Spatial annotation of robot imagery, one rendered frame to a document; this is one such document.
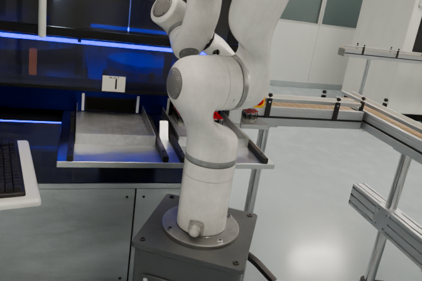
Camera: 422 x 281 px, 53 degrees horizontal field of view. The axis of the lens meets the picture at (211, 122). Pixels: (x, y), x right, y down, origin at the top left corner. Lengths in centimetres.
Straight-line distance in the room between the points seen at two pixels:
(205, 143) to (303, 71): 634
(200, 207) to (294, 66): 622
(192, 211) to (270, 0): 49
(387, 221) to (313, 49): 529
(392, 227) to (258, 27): 150
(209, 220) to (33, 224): 104
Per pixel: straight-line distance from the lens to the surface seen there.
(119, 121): 166
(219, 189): 97
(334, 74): 752
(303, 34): 709
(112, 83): 166
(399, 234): 215
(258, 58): 88
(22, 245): 196
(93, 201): 184
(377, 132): 218
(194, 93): 85
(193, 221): 101
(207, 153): 93
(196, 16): 97
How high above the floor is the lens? 143
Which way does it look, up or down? 18 degrees down
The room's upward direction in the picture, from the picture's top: 8 degrees clockwise
